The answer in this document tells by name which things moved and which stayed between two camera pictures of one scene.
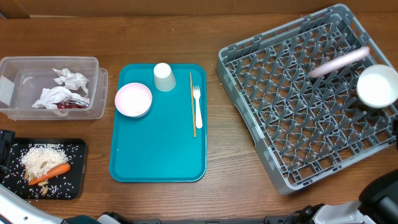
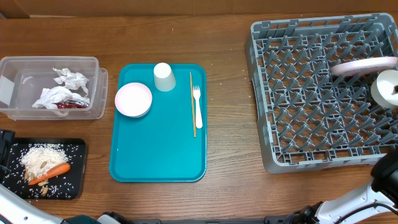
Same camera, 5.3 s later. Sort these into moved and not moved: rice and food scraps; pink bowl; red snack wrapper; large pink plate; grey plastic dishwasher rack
Moved: large pink plate; grey plastic dishwasher rack
Not moved: pink bowl; rice and food scraps; red snack wrapper
